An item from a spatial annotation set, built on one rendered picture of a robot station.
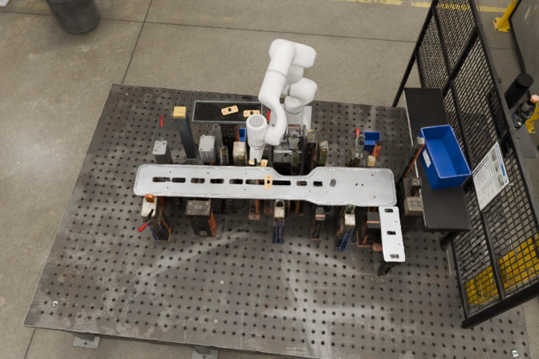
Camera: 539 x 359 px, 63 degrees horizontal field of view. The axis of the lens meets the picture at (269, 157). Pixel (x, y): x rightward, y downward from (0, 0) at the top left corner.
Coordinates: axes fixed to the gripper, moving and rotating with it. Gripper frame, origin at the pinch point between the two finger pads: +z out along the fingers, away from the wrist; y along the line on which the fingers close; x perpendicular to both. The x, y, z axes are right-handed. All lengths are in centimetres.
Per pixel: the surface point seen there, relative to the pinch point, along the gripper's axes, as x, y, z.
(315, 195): 29.9, -0.4, 26.1
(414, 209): 79, 0, 20
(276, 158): 4.8, -19.7, 29.6
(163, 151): -54, -5, 20
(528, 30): 183, -227, 91
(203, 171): -31.3, -1.1, 25.9
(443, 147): 93, -43, 23
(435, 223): 90, 4, 23
